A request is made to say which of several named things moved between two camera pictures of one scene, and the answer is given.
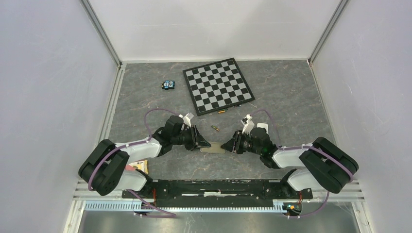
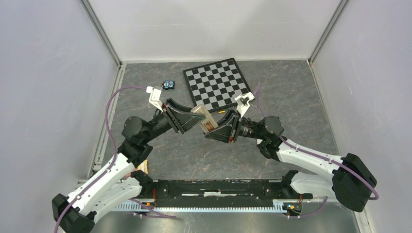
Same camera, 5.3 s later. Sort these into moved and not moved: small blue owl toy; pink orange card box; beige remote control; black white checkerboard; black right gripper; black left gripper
Moved: black right gripper; black left gripper; beige remote control
Not moved: black white checkerboard; pink orange card box; small blue owl toy
